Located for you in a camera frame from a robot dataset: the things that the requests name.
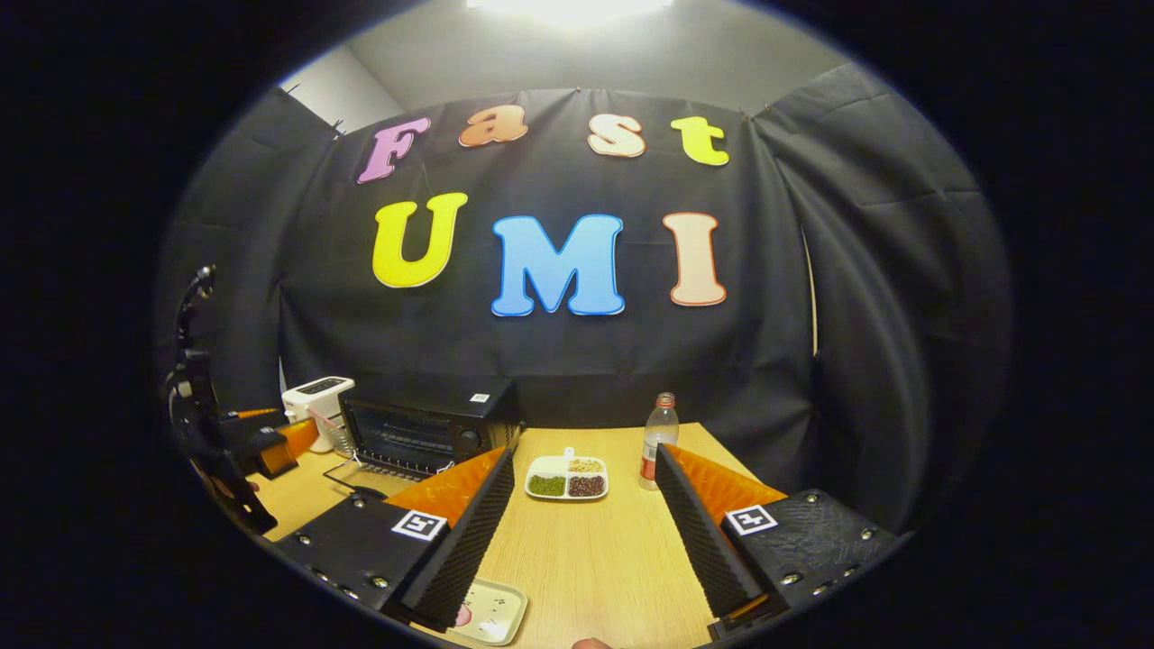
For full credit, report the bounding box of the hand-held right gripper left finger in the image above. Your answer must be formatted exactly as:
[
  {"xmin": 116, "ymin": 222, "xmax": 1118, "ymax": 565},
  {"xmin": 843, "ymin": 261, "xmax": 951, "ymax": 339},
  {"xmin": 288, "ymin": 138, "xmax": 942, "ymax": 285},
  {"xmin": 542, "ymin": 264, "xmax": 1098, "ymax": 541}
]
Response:
[{"xmin": 275, "ymin": 446, "xmax": 516, "ymax": 632}]

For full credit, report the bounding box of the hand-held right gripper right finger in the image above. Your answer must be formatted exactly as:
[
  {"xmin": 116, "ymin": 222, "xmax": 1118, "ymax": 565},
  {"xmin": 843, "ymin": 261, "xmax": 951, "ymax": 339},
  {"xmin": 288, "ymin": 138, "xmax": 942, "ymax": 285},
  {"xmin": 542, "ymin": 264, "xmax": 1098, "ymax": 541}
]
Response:
[{"xmin": 655, "ymin": 443, "xmax": 902, "ymax": 643}]

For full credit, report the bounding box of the cream cherry-print plate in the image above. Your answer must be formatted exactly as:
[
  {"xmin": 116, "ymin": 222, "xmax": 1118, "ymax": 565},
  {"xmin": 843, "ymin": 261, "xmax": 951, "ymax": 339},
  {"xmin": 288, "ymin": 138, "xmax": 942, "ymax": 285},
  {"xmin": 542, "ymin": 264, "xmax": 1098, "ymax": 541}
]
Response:
[{"xmin": 446, "ymin": 577, "xmax": 529, "ymax": 646}]

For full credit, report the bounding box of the black electric oven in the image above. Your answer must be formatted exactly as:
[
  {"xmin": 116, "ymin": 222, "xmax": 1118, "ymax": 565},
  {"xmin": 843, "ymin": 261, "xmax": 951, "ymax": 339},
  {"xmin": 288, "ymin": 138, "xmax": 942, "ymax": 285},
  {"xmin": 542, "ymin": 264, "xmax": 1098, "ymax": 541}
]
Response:
[{"xmin": 307, "ymin": 377, "xmax": 526, "ymax": 501}]

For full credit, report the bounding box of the white toaster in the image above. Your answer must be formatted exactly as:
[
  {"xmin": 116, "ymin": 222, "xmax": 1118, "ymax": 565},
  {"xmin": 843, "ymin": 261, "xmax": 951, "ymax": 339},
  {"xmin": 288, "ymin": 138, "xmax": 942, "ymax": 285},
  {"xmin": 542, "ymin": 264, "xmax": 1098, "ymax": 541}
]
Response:
[{"xmin": 281, "ymin": 377, "xmax": 355, "ymax": 453}]

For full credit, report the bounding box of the white divided dish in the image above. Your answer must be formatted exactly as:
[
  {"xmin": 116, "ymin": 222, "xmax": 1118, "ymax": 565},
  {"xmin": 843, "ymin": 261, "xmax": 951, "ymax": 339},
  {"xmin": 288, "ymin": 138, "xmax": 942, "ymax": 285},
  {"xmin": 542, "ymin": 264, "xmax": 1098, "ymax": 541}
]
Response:
[{"xmin": 525, "ymin": 448, "xmax": 609, "ymax": 502}]

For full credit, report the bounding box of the clear plastic water bottle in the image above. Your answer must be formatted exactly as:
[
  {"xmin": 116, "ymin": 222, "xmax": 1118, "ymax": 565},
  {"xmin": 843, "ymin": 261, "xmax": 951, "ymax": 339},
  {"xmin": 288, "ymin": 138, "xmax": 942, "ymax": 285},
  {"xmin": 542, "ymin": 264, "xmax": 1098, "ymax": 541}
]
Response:
[{"xmin": 639, "ymin": 392, "xmax": 680, "ymax": 491}]

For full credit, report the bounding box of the black backdrop cloth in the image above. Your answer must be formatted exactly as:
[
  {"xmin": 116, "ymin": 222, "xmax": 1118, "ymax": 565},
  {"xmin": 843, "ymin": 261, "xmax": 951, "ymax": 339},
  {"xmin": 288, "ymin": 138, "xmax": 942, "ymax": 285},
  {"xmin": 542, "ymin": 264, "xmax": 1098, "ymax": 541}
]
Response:
[{"xmin": 158, "ymin": 63, "xmax": 1011, "ymax": 533}]

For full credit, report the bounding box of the large ceiling light panel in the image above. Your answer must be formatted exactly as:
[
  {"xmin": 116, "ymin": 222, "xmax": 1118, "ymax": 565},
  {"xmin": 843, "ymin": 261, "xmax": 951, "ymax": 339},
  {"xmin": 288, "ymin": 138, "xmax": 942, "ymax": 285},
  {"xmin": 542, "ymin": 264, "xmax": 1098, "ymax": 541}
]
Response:
[{"xmin": 467, "ymin": 0, "xmax": 675, "ymax": 26}]

